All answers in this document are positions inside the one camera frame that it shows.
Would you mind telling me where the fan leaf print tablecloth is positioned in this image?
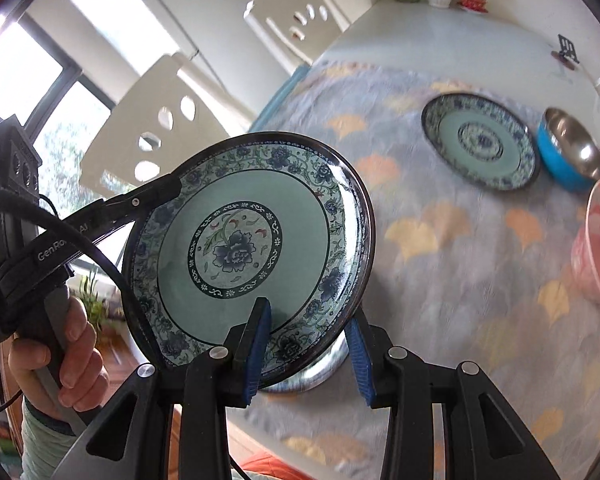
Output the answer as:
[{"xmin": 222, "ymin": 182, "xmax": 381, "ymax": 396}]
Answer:
[{"xmin": 230, "ymin": 60, "xmax": 600, "ymax": 476}]

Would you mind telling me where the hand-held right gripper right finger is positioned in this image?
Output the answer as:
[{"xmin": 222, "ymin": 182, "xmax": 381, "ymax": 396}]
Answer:
[{"xmin": 344, "ymin": 309, "xmax": 561, "ymax": 480}]

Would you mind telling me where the shiny metal object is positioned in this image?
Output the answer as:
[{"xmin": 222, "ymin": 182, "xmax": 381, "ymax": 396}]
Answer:
[{"xmin": 121, "ymin": 132, "xmax": 377, "ymax": 391}]

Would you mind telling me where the black phone stand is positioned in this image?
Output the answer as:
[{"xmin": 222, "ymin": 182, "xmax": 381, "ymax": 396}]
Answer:
[{"xmin": 551, "ymin": 34, "xmax": 581, "ymax": 65}]

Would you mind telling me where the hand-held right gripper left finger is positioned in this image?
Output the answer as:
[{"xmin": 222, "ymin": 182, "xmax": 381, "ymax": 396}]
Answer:
[{"xmin": 55, "ymin": 297, "xmax": 273, "ymax": 480}]

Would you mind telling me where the person's left forearm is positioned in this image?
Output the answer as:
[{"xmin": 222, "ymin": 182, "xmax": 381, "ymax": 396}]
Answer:
[{"xmin": 21, "ymin": 399, "xmax": 83, "ymax": 480}]

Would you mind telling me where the person's left hand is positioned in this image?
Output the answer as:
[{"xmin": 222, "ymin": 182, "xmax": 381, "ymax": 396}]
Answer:
[{"xmin": 9, "ymin": 286, "xmax": 111, "ymax": 420}]

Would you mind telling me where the green potted plant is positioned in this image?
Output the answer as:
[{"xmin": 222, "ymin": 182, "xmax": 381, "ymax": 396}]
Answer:
[{"xmin": 77, "ymin": 265, "xmax": 111, "ymax": 331}]

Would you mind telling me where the orange cloth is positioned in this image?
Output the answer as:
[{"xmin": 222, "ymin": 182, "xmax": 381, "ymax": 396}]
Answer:
[{"xmin": 240, "ymin": 452, "xmax": 321, "ymax": 480}]

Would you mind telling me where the printed box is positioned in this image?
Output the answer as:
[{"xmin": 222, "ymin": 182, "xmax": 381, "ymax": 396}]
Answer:
[{"xmin": 0, "ymin": 360, "xmax": 23, "ymax": 461}]

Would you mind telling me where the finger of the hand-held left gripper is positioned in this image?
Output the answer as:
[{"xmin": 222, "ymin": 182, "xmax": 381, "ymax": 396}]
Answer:
[{"xmin": 80, "ymin": 172, "xmax": 183, "ymax": 256}]

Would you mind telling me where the green blue floral plate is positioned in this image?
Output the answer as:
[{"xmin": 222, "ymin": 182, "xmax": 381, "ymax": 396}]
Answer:
[
  {"xmin": 259, "ymin": 330, "xmax": 355, "ymax": 395},
  {"xmin": 421, "ymin": 92, "xmax": 541, "ymax": 192}
]

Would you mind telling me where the black framed window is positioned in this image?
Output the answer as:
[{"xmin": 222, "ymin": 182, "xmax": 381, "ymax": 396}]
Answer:
[{"xmin": 0, "ymin": 10, "xmax": 131, "ymax": 211}]

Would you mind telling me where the blue steel bowl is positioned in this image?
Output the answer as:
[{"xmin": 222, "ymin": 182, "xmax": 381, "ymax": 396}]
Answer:
[{"xmin": 536, "ymin": 107, "xmax": 600, "ymax": 192}]

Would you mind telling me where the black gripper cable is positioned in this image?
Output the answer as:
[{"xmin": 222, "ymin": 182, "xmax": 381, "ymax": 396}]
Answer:
[{"xmin": 10, "ymin": 192, "xmax": 166, "ymax": 361}]

